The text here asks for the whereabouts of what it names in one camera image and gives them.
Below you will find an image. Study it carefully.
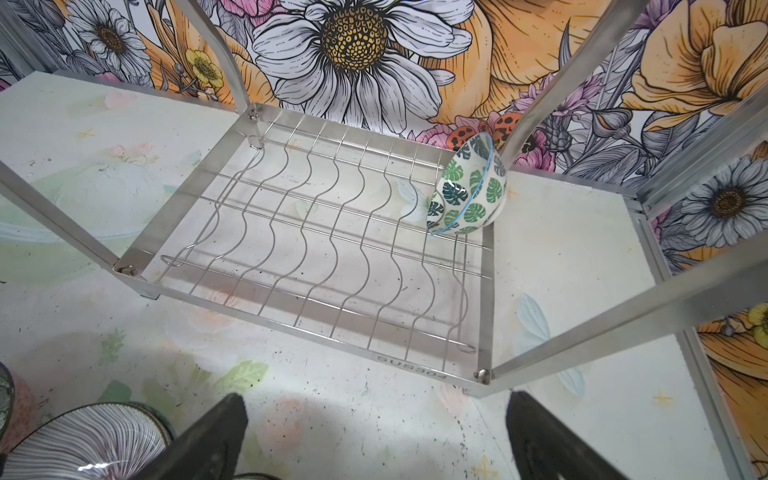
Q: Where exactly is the green leaf pattern bowl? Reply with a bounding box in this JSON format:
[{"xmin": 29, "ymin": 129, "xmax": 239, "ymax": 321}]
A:
[{"xmin": 426, "ymin": 133, "xmax": 507, "ymax": 235}]

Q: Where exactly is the steel two-tier dish rack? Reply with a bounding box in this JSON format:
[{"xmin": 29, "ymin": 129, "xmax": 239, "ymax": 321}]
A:
[{"xmin": 0, "ymin": 0, "xmax": 768, "ymax": 399}]

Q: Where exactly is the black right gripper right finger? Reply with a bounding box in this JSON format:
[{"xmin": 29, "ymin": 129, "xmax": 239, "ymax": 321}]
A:
[{"xmin": 505, "ymin": 391, "xmax": 625, "ymax": 479}]

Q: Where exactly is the purple striped bowl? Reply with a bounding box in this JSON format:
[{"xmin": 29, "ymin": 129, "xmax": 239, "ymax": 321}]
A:
[{"xmin": 1, "ymin": 402, "xmax": 173, "ymax": 479}]

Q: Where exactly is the aluminium right corner post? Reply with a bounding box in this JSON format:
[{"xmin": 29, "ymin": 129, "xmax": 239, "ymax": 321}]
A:
[{"xmin": 639, "ymin": 87, "xmax": 767, "ymax": 479}]

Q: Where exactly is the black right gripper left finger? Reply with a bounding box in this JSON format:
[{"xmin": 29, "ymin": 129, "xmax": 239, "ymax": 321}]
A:
[{"xmin": 132, "ymin": 393, "xmax": 248, "ymax": 480}]

